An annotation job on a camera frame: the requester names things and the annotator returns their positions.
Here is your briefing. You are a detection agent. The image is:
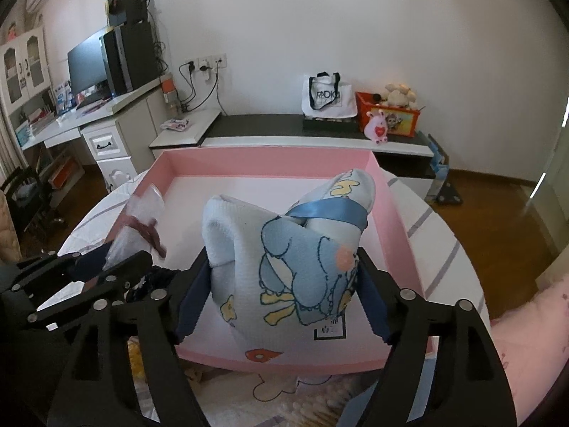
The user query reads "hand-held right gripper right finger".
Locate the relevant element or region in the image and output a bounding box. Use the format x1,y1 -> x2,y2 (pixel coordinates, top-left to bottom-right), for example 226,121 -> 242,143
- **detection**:
356,247 -> 519,427

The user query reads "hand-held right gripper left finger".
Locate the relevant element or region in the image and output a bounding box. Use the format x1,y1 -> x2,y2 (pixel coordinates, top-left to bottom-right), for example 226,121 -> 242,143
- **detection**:
47,253 -> 214,427

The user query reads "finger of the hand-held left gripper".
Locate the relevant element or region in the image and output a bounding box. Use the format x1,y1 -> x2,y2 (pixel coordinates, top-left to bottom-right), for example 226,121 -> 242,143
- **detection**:
13,251 -> 108,283
9,250 -> 154,327

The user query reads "clear plastic bag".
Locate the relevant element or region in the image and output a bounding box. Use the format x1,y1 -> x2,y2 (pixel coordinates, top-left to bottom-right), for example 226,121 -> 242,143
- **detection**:
106,184 -> 168,273

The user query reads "light blue cartoon towel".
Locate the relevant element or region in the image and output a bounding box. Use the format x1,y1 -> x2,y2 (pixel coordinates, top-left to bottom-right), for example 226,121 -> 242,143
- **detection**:
202,168 -> 377,364

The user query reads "pink cardboard box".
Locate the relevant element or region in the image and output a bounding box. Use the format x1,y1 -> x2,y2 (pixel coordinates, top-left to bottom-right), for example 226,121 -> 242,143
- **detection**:
104,147 -> 442,373

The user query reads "black office chair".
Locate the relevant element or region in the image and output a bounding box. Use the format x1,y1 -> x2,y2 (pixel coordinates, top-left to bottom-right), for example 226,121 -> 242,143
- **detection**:
0,166 -> 59,242

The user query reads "white desk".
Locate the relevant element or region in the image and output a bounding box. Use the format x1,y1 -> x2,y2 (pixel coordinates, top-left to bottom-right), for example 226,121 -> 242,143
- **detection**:
20,75 -> 179,194

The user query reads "stack of books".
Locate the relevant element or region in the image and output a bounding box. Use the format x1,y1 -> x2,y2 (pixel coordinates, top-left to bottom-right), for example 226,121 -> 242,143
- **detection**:
15,106 -> 57,144

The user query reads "blue cardboard box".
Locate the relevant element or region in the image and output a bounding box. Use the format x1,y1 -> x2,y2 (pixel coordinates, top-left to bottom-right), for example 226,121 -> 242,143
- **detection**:
424,132 -> 451,202

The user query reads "pink floral quilt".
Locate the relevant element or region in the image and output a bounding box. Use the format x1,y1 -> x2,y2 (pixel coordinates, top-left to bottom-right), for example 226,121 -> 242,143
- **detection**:
488,275 -> 569,427

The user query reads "blue and white box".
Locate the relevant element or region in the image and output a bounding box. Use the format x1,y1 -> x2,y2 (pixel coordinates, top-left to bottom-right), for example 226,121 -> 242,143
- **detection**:
53,80 -> 73,115

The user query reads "black keyboard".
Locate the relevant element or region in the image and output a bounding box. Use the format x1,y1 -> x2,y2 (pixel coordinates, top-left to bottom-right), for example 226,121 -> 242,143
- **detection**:
75,91 -> 113,110

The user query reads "pink plush toy with heart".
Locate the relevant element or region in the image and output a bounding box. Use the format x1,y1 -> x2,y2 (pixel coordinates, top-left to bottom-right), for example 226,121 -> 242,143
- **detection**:
364,109 -> 390,144

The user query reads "orange and white bottle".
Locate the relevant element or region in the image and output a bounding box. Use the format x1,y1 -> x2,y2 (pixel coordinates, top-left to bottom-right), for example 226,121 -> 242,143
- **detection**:
160,77 -> 178,115

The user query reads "red storage box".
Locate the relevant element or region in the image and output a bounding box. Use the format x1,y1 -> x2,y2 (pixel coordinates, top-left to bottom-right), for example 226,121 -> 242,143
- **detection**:
354,91 -> 422,139

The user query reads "black and white low cabinet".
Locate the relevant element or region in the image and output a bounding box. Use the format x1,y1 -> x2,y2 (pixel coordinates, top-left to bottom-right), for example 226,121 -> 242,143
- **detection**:
148,108 -> 446,179

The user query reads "white hutch cabinet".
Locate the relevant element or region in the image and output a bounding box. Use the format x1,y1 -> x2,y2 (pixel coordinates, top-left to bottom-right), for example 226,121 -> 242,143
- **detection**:
0,26 -> 50,108

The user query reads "black computer monitor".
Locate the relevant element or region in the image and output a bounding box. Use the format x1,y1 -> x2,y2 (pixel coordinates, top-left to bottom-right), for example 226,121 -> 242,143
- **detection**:
67,28 -> 110,99

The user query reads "cream plush sheep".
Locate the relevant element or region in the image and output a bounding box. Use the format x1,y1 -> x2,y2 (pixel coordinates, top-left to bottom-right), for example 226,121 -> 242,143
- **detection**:
382,82 -> 419,109

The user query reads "black computer tower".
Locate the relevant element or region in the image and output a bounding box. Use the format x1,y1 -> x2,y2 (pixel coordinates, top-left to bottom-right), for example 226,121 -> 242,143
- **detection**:
98,21 -> 159,97

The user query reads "white tote bag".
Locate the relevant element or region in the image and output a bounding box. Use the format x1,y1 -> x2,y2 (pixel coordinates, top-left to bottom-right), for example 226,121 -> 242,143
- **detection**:
301,72 -> 359,120

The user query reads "black speaker box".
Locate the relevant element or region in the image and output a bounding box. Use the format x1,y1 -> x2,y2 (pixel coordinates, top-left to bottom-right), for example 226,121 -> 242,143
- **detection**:
106,0 -> 148,28

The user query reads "black power cable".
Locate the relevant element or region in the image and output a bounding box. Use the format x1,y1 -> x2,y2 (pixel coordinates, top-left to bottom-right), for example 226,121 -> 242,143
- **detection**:
177,59 -> 224,115

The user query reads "white wall socket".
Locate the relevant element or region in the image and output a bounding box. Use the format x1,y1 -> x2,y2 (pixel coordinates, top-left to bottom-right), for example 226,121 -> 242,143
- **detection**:
185,53 -> 228,71

